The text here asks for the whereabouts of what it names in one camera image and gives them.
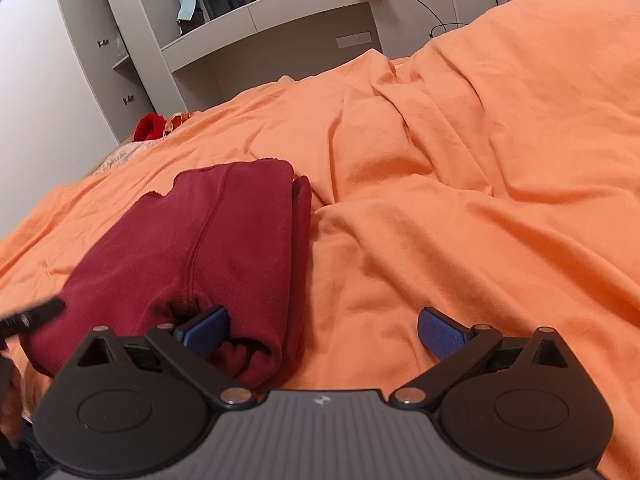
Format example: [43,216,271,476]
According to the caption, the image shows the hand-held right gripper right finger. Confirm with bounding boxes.
[390,306,572,409]

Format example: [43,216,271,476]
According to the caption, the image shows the orange blanket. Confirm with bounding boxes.
[0,0,640,480]

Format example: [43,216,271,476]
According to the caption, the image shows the maroon pants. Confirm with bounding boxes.
[20,158,313,391]

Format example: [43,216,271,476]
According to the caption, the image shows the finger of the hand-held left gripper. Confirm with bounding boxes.
[0,297,68,341]

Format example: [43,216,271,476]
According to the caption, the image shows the grey built-in desk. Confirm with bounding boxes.
[160,0,501,111]

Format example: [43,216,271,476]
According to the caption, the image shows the pink textured bedsheet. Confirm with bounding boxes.
[92,140,153,176]

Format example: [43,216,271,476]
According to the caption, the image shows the red cloth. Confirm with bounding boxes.
[132,113,168,142]

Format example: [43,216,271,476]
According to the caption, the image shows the peach patterned cloth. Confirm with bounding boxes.
[166,111,195,134]

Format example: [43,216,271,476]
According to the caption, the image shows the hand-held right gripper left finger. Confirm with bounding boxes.
[64,305,254,410]

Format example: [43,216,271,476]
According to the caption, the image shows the dark cloth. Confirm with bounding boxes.
[176,16,207,37]

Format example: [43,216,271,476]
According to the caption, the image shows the grey wardrobe cabinet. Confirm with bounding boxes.
[55,0,192,144]

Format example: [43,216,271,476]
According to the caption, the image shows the black cable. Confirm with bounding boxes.
[399,0,536,39]

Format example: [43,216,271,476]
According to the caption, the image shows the white socket panel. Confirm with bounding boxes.
[336,31,372,49]

